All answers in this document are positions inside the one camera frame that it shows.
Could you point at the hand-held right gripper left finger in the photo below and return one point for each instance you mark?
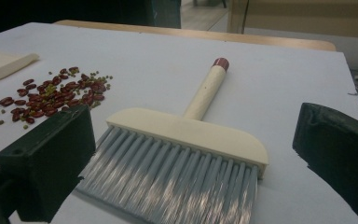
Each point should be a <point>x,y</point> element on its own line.
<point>48,155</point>

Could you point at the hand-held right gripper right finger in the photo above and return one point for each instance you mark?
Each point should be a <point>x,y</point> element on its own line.
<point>338,146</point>

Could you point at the pile of red and green beans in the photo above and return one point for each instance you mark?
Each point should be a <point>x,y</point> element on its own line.
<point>49,99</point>

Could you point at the cream dustpan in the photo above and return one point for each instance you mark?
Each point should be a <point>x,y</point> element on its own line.
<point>0,65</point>

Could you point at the cream brush with grey bristles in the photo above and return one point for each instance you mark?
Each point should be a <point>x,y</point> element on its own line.
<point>183,132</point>

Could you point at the beige wooden platform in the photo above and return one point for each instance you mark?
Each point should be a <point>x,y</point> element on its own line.
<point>307,15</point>

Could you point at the dark curtain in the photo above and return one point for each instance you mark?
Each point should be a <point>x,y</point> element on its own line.
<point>59,12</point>

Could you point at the black cabinet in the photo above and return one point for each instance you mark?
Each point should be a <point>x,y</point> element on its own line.
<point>167,12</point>

